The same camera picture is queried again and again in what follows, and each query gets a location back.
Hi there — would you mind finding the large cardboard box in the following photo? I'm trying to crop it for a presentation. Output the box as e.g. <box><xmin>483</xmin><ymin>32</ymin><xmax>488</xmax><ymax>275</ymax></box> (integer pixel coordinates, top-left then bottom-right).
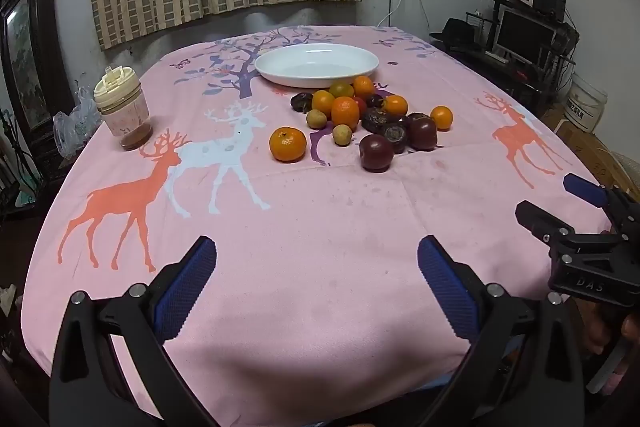
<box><xmin>542</xmin><ymin>112</ymin><xmax>626</xmax><ymax>168</ymax></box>

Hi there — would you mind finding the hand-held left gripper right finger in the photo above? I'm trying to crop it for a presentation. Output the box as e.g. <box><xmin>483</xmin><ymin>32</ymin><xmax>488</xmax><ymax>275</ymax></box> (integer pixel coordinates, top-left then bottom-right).
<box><xmin>416</xmin><ymin>234</ymin><xmax>586</xmax><ymax>427</ymax></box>

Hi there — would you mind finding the white plastic bucket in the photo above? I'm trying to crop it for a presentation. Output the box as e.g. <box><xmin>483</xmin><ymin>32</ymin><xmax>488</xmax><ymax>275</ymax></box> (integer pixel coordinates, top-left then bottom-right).
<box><xmin>567</xmin><ymin>74</ymin><xmax>608</xmax><ymax>132</ymax></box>

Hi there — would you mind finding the pink deer print tablecloth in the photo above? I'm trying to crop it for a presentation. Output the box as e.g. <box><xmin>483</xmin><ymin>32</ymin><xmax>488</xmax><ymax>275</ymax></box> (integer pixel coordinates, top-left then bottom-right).
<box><xmin>20</xmin><ymin>25</ymin><xmax>613</xmax><ymax>427</ymax></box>

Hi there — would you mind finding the black desk rack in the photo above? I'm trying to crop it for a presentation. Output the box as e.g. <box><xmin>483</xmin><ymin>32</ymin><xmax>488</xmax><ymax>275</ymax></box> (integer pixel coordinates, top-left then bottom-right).
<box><xmin>440</xmin><ymin>0</ymin><xmax>581</xmax><ymax>102</ymax></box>

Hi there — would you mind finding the white power cable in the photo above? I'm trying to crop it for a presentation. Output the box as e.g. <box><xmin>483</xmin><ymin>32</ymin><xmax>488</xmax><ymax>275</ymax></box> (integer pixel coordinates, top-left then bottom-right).
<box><xmin>376</xmin><ymin>0</ymin><xmax>407</xmax><ymax>28</ymax></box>

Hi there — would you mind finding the black hat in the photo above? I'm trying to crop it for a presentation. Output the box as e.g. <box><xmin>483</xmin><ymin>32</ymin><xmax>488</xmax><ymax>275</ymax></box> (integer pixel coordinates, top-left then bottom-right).
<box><xmin>430</xmin><ymin>18</ymin><xmax>481</xmax><ymax>50</ymax></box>

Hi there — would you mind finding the white oval plate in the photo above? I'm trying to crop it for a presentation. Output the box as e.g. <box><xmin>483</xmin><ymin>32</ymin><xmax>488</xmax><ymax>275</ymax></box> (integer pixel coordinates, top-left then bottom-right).
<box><xmin>254</xmin><ymin>43</ymin><xmax>381</xmax><ymax>88</ymax></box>

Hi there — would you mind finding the computer monitor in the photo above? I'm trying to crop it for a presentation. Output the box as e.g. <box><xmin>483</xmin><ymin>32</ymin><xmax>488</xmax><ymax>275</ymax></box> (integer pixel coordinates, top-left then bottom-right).
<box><xmin>495</xmin><ymin>7</ymin><xmax>556</xmax><ymax>62</ymax></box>

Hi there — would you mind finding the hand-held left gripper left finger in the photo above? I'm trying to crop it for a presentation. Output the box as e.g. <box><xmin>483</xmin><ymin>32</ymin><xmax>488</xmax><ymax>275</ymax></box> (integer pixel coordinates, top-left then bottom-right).
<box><xmin>49</xmin><ymin>235</ymin><xmax>221</xmax><ymax>427</ymax></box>

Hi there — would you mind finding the dark wooden framed picture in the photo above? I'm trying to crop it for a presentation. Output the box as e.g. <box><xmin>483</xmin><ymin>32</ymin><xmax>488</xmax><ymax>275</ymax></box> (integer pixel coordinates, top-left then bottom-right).
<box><xmin>0</xmin><ymin>0</ymin><xmax>71</xmax><ymax>142</ymax></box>

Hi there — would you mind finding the clear plastic bag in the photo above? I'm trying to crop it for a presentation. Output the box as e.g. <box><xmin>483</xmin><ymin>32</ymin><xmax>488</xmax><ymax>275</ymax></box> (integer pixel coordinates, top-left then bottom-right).
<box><xmin>53</xmin><ymin>84</ymin><xmax>103</xmax><ymax>160</ymax></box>

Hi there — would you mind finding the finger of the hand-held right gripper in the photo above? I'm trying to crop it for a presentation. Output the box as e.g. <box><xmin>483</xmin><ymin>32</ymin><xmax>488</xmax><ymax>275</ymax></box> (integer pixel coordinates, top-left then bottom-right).
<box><xmin>562</xmin><ymin>173</ymin><xmax>609</xmax><ymax>208</ymax></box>
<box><xmin>515</xmin><ymin>200</ymin><xmax>577</xmax><ymax>244</ymax></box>

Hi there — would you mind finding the person's right hand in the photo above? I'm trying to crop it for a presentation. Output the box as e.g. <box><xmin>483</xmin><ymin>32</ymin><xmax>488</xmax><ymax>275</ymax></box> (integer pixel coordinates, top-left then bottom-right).
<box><xmin>582</xmin><ymin>302</ymin><xmax>640</xmax><ymax>360</ymax></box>

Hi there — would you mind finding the plastic jar with beige lid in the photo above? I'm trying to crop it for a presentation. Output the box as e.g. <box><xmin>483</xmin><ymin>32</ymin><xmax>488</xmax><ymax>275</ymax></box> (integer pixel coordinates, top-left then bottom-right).
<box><xmin>93</xmin><ymin>66</ymin><xmax>153</xmax><ymax>152</ymax></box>

